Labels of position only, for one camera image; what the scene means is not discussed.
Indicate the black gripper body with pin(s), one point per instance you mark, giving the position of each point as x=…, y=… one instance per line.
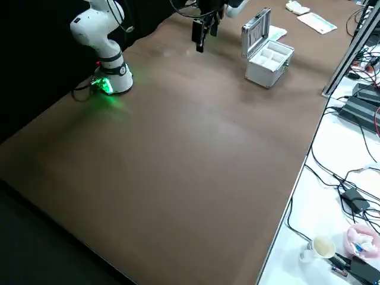
x=210, y=6

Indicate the white foam partition tray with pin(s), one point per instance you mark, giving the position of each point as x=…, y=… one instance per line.
x=273, y=55

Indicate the aluminium first-aid case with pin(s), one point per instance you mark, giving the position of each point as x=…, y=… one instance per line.
x=267, y=74

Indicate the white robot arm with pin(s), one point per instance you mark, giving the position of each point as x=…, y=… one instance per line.
x=98, y=29

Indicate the wide white blue flat packet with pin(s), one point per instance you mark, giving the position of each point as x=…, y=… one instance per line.
x=277, y=32

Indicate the white plastic hinged box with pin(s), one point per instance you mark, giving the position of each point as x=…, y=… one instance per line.
x=297, y=7

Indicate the long white blue flat packet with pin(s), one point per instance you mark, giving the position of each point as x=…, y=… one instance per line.
x=319, y=23

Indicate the small black power supply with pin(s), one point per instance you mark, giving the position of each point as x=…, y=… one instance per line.
x=366, y=90

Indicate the large black power supply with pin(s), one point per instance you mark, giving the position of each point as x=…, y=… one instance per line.
x=359, y=114

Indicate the white side desk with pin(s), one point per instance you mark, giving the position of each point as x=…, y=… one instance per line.
x=314, y=207

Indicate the black power adapter brick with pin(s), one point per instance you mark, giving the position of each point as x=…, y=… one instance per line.
x=354, y=199

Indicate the white paper cup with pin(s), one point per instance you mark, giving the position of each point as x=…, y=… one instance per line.
x=322, y=248

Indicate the pink bowl with tissues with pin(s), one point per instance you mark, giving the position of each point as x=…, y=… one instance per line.
x=363, y=240

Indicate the black marker pen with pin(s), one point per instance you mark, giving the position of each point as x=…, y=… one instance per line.
x=340, y=260

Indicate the black flat device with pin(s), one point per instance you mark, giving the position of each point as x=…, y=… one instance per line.
x=363, y=270

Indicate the aluminium frame post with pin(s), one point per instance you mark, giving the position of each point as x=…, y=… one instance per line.
x=350, y=50

